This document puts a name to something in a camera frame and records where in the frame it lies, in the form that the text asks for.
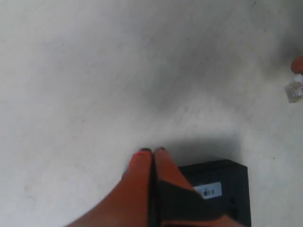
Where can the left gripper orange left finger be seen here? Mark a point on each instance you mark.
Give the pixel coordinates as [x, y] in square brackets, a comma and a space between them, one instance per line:
[127, 205]

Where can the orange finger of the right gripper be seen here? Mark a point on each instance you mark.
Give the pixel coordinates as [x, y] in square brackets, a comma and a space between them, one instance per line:
[297, 65]

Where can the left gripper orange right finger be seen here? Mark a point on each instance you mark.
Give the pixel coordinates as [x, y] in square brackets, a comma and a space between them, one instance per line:
[179, 204]

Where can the small black box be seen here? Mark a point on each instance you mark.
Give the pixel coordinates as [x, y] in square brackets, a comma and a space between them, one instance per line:
[224, 184]

